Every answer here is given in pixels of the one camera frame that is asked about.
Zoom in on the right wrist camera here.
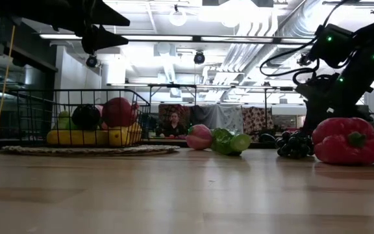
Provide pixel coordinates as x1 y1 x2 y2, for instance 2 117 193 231
309 23 354 68

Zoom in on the floral patterned cloth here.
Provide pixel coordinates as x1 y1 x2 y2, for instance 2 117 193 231
242 106 275 135

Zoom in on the white ring lamp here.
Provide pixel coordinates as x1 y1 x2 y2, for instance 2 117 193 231
169 5 188 27

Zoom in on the black metal rack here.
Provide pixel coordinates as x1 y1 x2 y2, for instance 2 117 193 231
147 83 305 131

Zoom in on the green pear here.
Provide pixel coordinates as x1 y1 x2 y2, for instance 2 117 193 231
53 110 77 131

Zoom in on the small pink peach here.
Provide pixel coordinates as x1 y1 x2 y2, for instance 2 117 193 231
94 103 108 131

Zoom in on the white cloth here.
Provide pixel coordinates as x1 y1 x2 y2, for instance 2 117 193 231
218 105 245 134

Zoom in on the dark purple grape bunch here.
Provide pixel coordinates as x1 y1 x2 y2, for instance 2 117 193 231
275 130 314 160

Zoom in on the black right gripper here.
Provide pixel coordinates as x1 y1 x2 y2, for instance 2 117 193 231
295 73 371 135

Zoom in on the red bell pepper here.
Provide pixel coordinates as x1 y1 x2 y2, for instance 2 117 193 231
311 117 374 166

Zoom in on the long green leafy vegetable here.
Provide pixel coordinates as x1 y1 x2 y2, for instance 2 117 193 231
210 127 252 156

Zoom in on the pink peach with green leaf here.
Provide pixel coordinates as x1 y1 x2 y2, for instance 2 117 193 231
185 123 214 151

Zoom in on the black plum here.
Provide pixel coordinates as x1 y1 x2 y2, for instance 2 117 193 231
71 103 102 131

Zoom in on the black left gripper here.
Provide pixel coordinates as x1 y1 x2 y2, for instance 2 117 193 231
0 0 131 56

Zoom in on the dark red mandala cloth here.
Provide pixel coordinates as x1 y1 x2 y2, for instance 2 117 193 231
158 103 192 138

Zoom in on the round woven placemat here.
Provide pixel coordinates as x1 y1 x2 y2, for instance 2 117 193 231
1 144 181 156

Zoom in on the black wire basket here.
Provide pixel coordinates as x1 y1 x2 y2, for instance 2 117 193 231
6 88 151 148

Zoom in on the dark red round fruit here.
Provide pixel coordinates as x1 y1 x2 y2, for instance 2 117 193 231
101 96 139 128

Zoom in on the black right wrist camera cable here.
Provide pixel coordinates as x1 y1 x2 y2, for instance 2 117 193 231
259 0 350 86

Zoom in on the grey cloth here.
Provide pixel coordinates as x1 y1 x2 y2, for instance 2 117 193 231
190 105 221 130

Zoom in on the yellow banana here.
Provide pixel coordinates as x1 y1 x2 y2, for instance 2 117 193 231
46 129 110 146

